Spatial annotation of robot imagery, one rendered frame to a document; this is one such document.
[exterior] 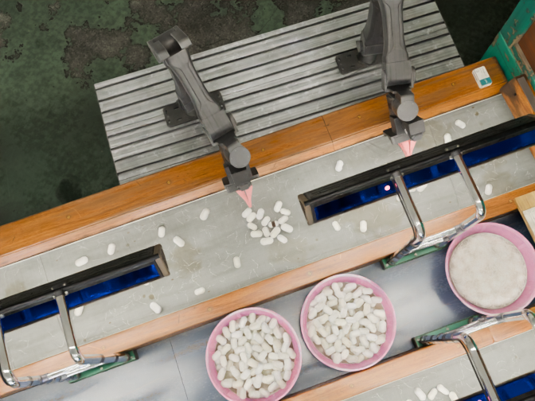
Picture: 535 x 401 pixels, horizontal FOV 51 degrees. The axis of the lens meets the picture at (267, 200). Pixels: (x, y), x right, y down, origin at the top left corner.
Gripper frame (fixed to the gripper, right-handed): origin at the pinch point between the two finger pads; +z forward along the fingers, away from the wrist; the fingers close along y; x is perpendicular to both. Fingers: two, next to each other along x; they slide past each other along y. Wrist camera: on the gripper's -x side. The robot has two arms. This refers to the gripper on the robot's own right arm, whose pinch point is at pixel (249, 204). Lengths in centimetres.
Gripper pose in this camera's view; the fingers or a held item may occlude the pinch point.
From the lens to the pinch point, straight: 160.5
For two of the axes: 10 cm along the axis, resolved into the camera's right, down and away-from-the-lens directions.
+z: 2.9, 8.7, 4.0
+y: 9.4, -3.3, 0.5
